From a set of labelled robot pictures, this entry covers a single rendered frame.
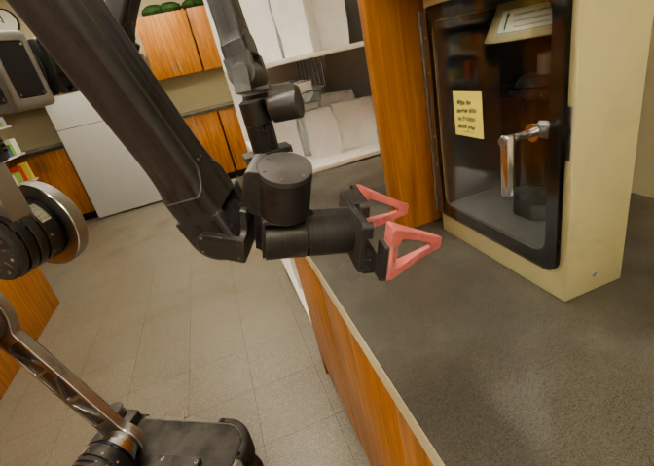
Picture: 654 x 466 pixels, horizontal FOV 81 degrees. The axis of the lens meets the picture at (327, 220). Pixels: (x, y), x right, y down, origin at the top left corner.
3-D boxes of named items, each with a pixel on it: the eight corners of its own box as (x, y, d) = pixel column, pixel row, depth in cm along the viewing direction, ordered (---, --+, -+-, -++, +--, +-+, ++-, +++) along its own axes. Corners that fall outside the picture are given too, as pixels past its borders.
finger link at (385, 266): (426, 199, 48) (354, 203, 46) (454, 225, 42) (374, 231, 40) (418, 246, 51) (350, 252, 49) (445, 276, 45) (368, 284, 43)
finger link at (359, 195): (404, 180, 54) (340, 183, 52) (426, 199, 48) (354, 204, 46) (398, 223, 57) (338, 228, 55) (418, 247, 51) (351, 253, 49)
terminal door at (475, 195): (442, 210, 84) (423, 8, 68) (559, 273, 57) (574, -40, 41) (439, 211, 84) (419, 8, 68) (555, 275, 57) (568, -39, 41)
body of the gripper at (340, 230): (352, 189, 51) (298, 192, 49) (379, 223, 42) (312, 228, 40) (349, 233, 54) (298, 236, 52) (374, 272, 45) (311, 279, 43)
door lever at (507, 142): (540, 190, 54) (526, 185, 57) (541, 124, 51) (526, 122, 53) (508, 200, 53) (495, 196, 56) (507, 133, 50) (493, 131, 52)
